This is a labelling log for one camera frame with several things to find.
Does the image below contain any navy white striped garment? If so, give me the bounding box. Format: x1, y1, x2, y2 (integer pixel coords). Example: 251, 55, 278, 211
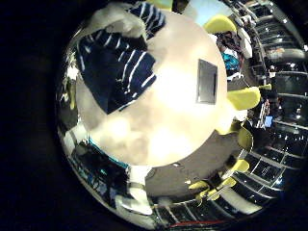
75, 2, 167, 116

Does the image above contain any yellow chair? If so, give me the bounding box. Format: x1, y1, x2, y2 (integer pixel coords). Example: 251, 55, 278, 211
225, 86, 262, 112
220, 177, 238, 190
216, 120, 254, 152
188, 180, 210, 191
230, 159, 251, 173
202, 13, 238, 35

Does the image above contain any teal garment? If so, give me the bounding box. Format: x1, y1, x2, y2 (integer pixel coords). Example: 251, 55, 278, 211
222, 52, 241, 72

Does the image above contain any cyan storage bin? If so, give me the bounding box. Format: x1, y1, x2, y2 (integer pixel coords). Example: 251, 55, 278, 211
88, 138, 131, 170

